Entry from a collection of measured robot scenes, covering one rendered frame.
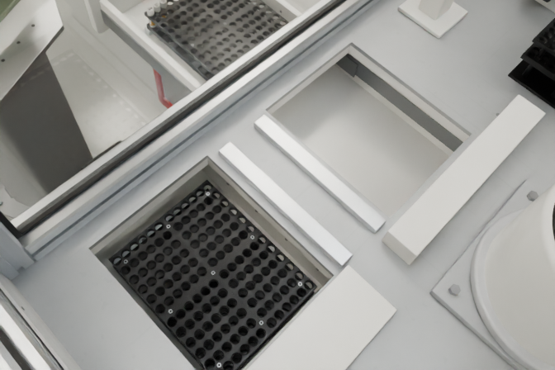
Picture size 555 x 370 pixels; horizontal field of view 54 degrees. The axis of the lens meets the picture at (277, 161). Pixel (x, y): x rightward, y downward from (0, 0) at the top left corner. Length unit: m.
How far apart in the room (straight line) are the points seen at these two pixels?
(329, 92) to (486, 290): 0.45
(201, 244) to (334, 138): 0.32
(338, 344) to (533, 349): 0.22
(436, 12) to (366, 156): 0.27
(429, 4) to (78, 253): 0.67
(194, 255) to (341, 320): 0.22
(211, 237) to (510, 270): 0.38
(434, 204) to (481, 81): 0.27
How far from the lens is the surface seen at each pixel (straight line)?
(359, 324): 0.69
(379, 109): 0.99
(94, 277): 0.72
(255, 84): 0.80
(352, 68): 0.99
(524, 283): 0.65
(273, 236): 0.82
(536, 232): 0.63
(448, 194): 0.75
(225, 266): 0.75
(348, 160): 0.92
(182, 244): 0.76
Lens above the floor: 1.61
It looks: 60 degrees down
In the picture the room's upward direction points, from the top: 9 degrees clockwise
